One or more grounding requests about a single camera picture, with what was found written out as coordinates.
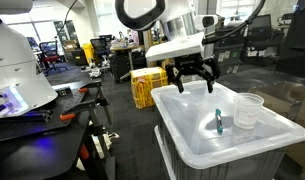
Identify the dark blue office chair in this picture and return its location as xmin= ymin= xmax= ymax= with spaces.
xmin=90 ymin=37 xmax=111 ymax=68

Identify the white wrist mounting plate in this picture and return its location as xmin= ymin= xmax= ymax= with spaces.
xmin=145 ymin=32 xmax=206 ymax=63

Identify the black shelf with labelled bins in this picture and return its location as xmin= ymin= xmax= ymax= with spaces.
xmin=213 ymin=43 xmax=246 ymax=79

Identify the brown cardboard box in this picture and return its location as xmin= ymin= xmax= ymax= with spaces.
xmin=248 ymin=81 xmax=305 ymax=180

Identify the clear plastic measuring cup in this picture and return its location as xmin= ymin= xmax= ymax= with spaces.
xmin=232 ymin=92 xmax=265 ymax=130

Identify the yellow plastic crate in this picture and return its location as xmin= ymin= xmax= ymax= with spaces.
xmin=130 ymin=66 xmax=169 ymax=110

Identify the black workbench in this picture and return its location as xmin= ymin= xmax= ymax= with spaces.
xmin=0 ymin=78 xmax=116 ymax=180

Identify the thin black hanging cable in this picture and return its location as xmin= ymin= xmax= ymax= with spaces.
xmin=55 ymin=0 xmax=79 ymax=39

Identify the black partition panel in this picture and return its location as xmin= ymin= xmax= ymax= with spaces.
xmin=280 ymin=0 xmax=305 ymax=78

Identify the round wooden table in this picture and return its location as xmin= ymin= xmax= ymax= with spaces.
xmin=109 ymin=43 xmax=146 ymax=83

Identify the red office chair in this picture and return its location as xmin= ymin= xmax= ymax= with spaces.
xmin=38 ymin=40 xmax=69 ymax=76

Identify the clear plastic storage box lid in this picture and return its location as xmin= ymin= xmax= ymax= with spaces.
xmin=150 ymin=79 xmax=305 ymax=170

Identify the black cabinet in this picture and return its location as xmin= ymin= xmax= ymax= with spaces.
xmin=70 ymin=48 xmax=90 ymax=67

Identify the yellow bin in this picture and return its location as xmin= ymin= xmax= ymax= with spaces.
xmin=82 ymin=43 xmax=96 ymax=64

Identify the grey storage box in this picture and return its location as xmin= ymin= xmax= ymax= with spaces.
xmin=156 ymin=116 xmax=286 ymax=180

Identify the white power strip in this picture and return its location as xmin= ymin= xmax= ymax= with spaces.
xmin=91 ymin=131 xmax=120 ymax=160

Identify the small white robot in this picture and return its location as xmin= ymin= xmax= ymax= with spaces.
xmin=81 ymin=63 xmax=111 ymax=79

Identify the small black labelled box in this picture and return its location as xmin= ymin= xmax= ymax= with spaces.
xmin=56 ymin=87 xmax=73 ymax=98

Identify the teal capped marker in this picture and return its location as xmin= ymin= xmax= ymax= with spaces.
xmin=214 ymin=108 xmax=224 ymax=135

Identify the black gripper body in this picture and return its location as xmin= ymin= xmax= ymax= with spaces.
xmin=175 ymin=53 xmax=206 ymax=78

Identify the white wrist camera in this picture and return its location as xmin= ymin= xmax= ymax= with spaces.
xmin=192 ymin=14 xmax=220 ymax=32

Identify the black computer monitor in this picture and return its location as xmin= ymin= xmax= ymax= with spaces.
xmin=248 ymin=13 xmax=273 ymax=38

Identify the black equipment case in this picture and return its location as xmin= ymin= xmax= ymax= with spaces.
xmin=108 ymin=53 xmax=133 ymax=84

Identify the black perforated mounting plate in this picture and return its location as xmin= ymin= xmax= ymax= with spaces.
xmin=0 ymin=87 xmax=93 ymax=143

